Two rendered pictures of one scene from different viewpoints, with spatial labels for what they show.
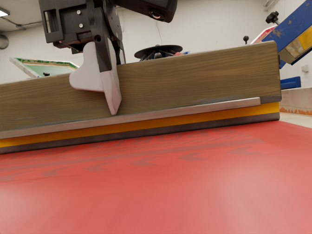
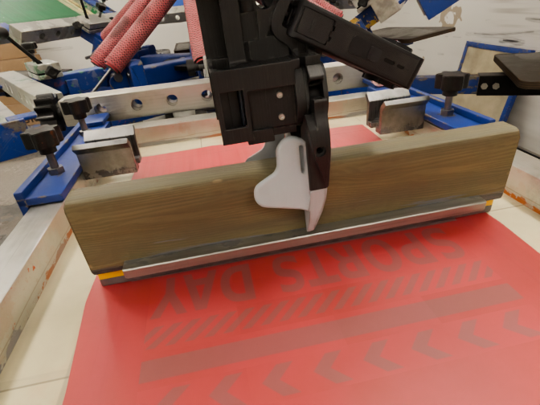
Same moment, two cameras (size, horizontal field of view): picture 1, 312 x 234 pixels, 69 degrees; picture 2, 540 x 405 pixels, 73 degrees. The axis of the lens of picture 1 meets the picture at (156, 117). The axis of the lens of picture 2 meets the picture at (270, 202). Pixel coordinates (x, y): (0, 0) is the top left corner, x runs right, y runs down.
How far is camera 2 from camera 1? 0.24 m
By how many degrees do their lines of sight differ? 30
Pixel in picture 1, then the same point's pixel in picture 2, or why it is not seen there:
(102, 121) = (296, 241)
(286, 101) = not seen: hidden behind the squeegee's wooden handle
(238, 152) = (516, 328)
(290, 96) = not seen: hidden behind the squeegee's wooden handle
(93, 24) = (315, 129)
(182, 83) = (400, 184)
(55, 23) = (231, 106)
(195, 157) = (480, 338)
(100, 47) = (322, 162)
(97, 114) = (281, 227)
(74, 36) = (270, 135)
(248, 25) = not seen: outside the picture
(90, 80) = (288, 196)
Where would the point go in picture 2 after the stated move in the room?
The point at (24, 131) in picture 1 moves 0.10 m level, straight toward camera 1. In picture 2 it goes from (177, 263) to (260, 317)
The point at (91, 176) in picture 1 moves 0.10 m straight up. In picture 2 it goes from (399, 383) to (417, 263)
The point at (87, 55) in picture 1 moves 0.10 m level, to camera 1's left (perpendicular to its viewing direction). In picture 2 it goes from (284, 158) to (156, 185)
